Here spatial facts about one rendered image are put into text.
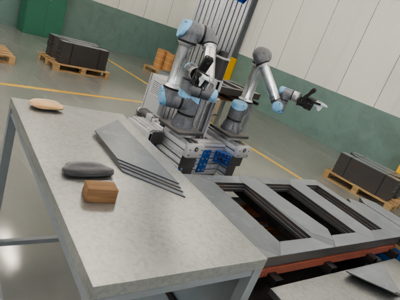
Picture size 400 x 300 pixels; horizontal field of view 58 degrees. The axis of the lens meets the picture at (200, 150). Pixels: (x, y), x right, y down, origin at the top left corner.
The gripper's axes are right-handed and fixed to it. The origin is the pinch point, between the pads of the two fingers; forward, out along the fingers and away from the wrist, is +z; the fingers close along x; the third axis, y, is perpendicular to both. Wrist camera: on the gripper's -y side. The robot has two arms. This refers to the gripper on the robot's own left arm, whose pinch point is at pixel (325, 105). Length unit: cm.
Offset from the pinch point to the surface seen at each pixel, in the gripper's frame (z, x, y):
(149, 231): -31, 186, 16
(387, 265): 72, 56, 64
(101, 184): -53, 183, 11
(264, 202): -8, 76, 51
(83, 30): -748, -658, 201
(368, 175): 107, -342, 155
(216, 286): -8, 162, 44
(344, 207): 42, 16, 59
